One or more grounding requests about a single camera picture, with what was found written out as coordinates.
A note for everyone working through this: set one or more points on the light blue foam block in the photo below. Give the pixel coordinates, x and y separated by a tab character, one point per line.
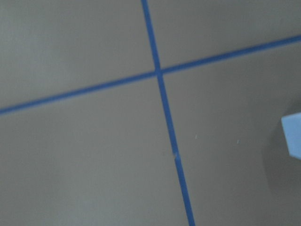
291	125

